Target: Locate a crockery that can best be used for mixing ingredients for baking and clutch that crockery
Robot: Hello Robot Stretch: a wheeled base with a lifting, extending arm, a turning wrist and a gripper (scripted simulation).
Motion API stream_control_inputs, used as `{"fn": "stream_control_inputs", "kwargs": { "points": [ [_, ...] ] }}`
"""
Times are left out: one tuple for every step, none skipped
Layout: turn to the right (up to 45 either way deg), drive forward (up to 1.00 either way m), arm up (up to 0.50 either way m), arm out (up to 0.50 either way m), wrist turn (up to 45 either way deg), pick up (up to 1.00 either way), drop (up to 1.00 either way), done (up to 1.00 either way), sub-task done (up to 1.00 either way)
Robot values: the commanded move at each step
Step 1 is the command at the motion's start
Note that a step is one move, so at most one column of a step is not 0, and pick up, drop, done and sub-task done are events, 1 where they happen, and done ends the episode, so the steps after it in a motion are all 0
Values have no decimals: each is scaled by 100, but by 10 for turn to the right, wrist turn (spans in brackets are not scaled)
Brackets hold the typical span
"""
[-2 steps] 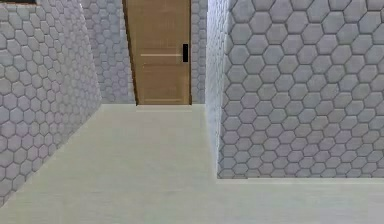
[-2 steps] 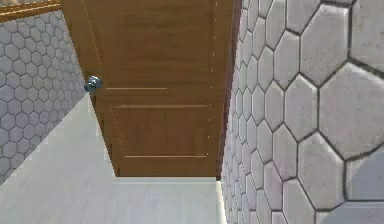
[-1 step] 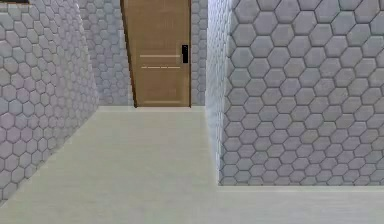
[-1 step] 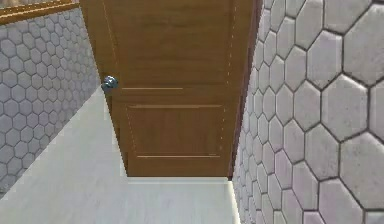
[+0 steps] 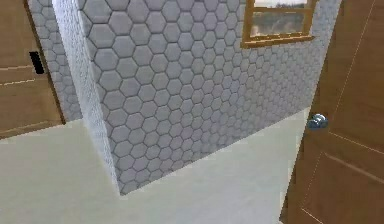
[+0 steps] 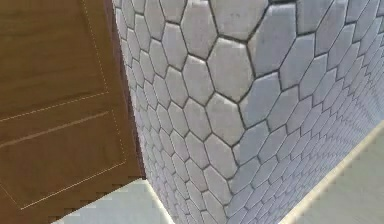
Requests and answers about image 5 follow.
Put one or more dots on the wooden framed window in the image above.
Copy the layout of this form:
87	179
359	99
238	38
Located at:
278	21

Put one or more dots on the brown wooden room door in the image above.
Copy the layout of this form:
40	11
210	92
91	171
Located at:
350	133
20	86

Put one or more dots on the silver round door knob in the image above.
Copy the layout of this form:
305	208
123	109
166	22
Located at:
317	121

